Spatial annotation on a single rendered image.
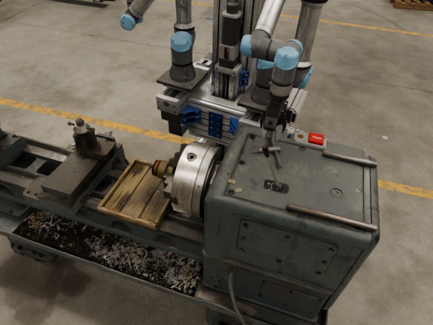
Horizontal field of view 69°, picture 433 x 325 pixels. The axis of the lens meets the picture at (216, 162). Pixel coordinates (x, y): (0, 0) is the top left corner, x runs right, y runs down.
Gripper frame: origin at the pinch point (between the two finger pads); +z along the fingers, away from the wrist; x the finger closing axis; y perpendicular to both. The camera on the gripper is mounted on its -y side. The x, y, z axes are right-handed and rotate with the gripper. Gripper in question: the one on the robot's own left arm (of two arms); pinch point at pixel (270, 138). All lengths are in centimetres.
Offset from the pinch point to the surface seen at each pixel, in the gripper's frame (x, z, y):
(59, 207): 86, 40, -35
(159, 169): 42.9, 18.4, -14.9
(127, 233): 59, 58, -28
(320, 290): -34, 43, -33
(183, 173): 28.6, 8.9, -21.7
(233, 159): 11.2, 3.9, -12.7
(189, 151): 29.7, 5.6, -12.5
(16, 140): 134, 36, -7
